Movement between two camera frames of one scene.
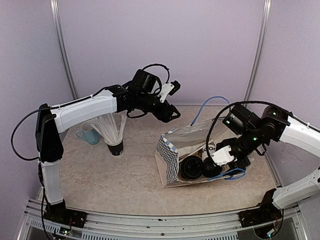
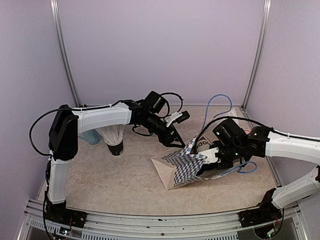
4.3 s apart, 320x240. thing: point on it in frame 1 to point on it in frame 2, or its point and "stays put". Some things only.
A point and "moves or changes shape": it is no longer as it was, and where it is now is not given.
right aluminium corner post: (261, 44) stays put
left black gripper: (165, 114) to (167, 140)
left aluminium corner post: (54, 6) stays put
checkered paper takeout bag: (169, 145) moves or changes shape
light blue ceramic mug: (87, 133) stays put
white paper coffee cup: (211, 149) moves or changes shape
